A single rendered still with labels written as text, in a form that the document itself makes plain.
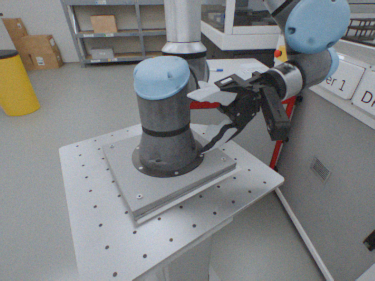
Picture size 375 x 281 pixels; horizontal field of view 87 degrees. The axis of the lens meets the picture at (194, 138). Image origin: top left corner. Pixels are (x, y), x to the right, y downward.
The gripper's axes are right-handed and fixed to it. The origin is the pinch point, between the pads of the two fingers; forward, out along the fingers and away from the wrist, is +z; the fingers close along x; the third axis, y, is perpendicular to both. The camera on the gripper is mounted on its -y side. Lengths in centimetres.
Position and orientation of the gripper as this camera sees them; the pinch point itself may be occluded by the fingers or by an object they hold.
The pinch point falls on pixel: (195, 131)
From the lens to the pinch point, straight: 37.6
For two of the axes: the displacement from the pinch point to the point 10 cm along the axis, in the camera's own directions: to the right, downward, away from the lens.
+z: -8.8, 4.3, -2.0
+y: -4.5, -6.0, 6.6
